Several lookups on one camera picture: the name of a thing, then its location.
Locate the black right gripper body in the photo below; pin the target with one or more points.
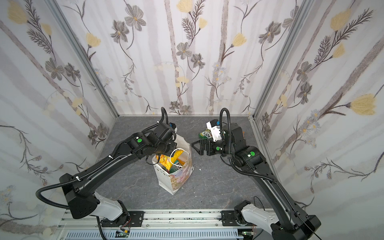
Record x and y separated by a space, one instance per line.
205 147

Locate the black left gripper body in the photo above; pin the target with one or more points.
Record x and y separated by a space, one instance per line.
163 147

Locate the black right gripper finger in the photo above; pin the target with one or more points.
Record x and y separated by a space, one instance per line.
200 149
199 142

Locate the yellow snack packet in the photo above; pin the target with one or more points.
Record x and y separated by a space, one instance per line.
173 163

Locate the white cartoon paper gift bag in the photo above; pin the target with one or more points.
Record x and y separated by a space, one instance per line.
172 182

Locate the green Fox's candy bag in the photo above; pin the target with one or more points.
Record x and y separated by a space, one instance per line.
206 134

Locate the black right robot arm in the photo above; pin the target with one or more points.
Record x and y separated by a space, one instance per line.
288 221

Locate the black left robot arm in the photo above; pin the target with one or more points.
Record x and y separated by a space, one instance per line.
80 191

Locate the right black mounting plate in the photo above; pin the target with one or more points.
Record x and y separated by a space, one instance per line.
228 218

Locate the black mounting plate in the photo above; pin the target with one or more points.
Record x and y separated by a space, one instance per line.
228 218
136 219

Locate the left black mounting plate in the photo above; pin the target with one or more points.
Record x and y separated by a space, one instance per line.
136 219

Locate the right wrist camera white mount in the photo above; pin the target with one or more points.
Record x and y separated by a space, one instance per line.
214 127

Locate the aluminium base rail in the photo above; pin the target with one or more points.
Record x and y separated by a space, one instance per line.
90 229

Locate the white vented cable duct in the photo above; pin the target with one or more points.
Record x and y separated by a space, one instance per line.
189 234

